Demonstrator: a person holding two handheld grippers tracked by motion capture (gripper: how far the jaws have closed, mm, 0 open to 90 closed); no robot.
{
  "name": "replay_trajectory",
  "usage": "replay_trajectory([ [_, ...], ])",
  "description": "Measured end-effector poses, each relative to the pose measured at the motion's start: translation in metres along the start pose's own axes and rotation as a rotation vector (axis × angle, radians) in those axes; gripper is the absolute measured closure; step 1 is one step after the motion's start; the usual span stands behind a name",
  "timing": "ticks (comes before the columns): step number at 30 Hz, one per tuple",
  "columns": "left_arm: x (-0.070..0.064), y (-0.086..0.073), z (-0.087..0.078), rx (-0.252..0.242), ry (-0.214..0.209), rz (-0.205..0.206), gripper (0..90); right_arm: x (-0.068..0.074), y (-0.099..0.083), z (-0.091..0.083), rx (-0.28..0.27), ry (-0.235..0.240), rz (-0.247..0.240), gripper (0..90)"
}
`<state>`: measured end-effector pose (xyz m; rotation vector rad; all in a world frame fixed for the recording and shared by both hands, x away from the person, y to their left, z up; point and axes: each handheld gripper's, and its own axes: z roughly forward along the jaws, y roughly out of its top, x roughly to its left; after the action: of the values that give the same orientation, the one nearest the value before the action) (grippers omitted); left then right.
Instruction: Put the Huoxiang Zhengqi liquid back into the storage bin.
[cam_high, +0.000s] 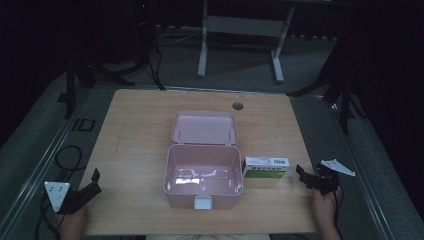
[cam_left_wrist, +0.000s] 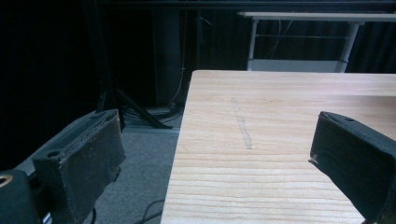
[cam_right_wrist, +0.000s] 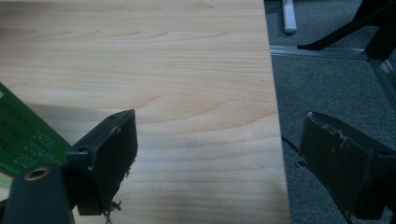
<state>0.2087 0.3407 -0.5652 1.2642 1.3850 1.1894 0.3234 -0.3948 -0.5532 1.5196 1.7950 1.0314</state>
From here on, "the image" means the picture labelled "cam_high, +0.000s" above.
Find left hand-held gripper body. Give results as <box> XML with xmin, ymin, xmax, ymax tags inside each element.
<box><xmin>43</xmin><ymin>180</ymin><xmax>92</xmax><ymax>215</ymax></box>

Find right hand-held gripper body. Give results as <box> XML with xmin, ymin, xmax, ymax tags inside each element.
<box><xmin>312</xmin><ymin>158</ymin><xmax>357</xmax><ymax>197</ymax></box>

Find green and white medicine box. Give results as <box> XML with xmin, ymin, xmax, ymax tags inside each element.
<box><xmin>241</xmin><ymin>156</ymin><xmax>291</xmax><ymax>180</ymax></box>

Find pink plastic storage box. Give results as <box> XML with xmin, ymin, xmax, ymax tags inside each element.
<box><xmin>162</xmin><ymin>110</ymin><xmax>244</xmax><ymax>211</ymax></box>

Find person's left hand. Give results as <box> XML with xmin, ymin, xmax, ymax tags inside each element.
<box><xmin>55</xmin><ymin>204</ymin><xmax>90</xmax><ymax>233</ymax></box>

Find person's right hand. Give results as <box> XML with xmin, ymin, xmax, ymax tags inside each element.
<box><xmin>311</xmin><ymin>187</ymin><xmax>342</xmax><ymax>225</ymax></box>

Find black tripod stand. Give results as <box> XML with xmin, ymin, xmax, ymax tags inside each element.
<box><xmin>285</xmin><ymin>64</ymin><xmax>368</xmax><ymax>135</ymax></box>
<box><xmin>64</xmin><ymin>54</ymin><xmax>137</xmax><ymax>120</ymax></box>

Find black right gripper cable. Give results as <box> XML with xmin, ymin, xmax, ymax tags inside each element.
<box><xmin>331</xmin><ymin>190</ymin><xmax>345</xmax><ymax>240</ymax></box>

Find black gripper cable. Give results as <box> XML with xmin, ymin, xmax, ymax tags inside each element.
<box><xmin>34</xmin><ymin>145</ymin><xmax>85</xmax><ymax>240</ymax></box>
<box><xmin>331</xmin><ymin>190</ymin><xmax>345</xmax><ymax>240</ymax></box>

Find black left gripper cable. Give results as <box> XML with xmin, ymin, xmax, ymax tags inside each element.
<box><xmin>34</xmin><ymin>145</ymin><xmax>85</xmax><ymax>240</ymax></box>

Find black floor cables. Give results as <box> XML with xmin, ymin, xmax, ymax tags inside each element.
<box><xmin>134</xmin><ymin>46</ymin><xmax>167</xmax><ymax>92</ymax></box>

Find white metal desk frame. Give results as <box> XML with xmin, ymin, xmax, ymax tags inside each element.
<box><xmin>196</xmin><ymin>0</ymin><xmax>297</xmax><ymax>84</ymax></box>

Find white floor cable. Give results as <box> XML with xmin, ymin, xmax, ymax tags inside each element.
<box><xmin>156</xmin><ymin>30</ymin><xmax>205</xmax><ymax>47</ymax></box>

